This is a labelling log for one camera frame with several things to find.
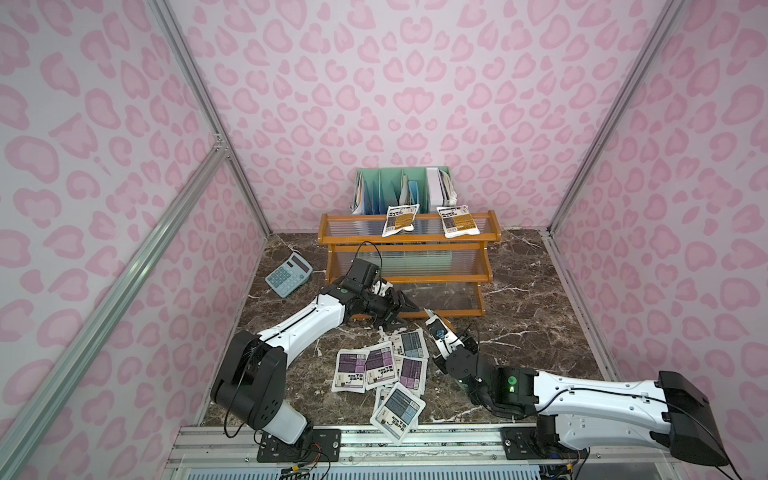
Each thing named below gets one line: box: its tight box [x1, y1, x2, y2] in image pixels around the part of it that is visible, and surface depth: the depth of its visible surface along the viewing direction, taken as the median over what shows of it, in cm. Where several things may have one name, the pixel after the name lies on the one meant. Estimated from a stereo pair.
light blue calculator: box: [265, 252, 314, 299], surface depth 106 cm
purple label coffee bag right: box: [399, 357, 428, 396], surface depth 85 cm
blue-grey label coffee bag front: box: [370, 382, 426, 446], surface depth 78 cm
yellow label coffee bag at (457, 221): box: [436, 205, 480, 238], surface depth 82 cm
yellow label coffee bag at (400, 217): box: [382, 203, 420, 237], surface depth 82 cm
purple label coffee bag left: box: [331, 348, 370, 394], surface depth 86 cm
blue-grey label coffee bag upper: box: [400, 328, 430, 360], surface depth 90 cm
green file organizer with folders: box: [350, 166, 458, 215], surface depth 103 cm
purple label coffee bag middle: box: [364, 341, 398, 391], surface depth 87 cm
